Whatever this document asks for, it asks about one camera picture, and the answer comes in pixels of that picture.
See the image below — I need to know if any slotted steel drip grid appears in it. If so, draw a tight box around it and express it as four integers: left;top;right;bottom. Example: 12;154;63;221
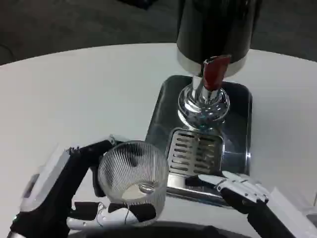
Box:
167;128;225;175

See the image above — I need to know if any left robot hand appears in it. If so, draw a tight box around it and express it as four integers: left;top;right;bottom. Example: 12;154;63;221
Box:
9;135;159;238

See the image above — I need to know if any black drink dispenser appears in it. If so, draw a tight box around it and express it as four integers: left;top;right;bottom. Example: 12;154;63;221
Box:
176;0;261;130

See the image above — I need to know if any black floor cable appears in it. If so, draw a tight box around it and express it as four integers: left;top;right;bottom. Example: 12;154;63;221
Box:
0;43;13;59

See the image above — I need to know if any steel drip tray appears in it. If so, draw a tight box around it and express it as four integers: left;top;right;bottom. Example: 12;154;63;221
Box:
144;75;254;207

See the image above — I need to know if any red tap handle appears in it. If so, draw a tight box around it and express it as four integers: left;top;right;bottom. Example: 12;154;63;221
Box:
202;56;232;92

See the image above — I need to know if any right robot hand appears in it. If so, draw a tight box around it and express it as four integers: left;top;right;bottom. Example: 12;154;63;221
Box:
185;171;317;238

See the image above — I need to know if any clear ribbed glass cup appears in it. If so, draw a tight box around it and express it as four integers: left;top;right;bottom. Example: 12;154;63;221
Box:
97;140;169;224

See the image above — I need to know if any black robot torso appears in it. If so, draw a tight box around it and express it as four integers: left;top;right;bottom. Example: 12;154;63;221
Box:
69;221;251;238

